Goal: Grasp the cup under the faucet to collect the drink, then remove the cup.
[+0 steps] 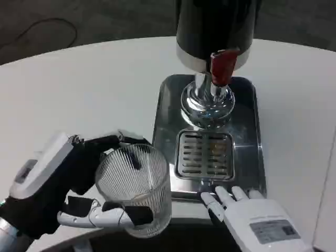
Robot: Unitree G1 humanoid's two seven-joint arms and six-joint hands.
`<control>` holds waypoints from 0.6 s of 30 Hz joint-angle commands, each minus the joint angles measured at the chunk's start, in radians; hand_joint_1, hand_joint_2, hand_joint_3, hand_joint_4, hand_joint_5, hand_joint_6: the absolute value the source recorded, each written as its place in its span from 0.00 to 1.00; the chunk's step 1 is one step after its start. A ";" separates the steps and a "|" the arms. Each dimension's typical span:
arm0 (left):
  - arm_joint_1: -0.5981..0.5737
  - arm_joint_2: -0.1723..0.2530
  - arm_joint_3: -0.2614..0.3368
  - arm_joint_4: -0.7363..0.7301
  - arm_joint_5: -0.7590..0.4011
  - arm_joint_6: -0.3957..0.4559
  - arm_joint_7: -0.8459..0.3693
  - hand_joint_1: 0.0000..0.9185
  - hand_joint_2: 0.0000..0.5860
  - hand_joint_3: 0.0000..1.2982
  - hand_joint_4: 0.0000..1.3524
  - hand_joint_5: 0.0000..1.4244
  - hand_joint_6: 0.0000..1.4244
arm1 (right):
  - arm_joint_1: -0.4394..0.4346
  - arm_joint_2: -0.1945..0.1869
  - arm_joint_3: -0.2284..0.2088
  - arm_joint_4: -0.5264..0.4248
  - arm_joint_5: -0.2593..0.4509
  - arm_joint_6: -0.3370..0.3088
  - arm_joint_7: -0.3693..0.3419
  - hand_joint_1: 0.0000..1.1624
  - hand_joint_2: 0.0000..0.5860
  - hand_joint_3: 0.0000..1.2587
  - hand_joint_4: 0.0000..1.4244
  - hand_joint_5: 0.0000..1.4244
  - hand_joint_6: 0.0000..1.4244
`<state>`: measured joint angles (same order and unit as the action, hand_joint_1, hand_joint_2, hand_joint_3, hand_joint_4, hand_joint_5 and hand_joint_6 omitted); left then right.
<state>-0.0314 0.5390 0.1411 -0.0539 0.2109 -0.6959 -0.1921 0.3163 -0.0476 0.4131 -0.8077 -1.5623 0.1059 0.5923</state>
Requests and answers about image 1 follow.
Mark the steel drain grid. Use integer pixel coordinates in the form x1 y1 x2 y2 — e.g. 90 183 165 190
174 130 235 181

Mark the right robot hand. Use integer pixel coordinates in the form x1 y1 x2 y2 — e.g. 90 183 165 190
200 185 314 252

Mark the clear ribbed glass cup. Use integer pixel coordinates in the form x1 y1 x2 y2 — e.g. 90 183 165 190
94 143 172 239

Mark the black drink dispenser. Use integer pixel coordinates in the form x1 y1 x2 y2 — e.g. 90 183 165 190
175 0 254 129

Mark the black floor cable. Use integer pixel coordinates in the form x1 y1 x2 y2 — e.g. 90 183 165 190
0 17 78 51

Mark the red tap handle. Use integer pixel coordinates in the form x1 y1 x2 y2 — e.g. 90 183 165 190
210 49 238 86

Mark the steel drip tray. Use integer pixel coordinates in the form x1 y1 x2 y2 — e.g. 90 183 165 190
152 74 267 202

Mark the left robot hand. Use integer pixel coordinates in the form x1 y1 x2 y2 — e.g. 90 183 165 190
0 129 154 240

